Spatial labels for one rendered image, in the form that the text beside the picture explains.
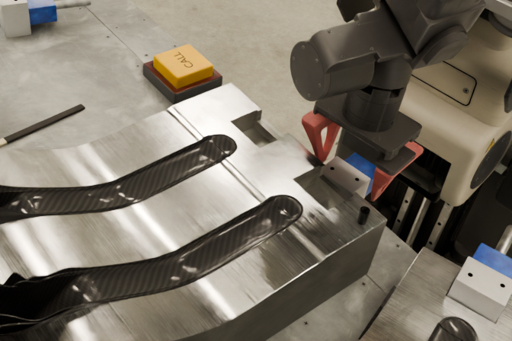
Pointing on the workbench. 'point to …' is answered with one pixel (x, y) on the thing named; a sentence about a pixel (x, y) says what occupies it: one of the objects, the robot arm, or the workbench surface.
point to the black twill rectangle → (378, 311)
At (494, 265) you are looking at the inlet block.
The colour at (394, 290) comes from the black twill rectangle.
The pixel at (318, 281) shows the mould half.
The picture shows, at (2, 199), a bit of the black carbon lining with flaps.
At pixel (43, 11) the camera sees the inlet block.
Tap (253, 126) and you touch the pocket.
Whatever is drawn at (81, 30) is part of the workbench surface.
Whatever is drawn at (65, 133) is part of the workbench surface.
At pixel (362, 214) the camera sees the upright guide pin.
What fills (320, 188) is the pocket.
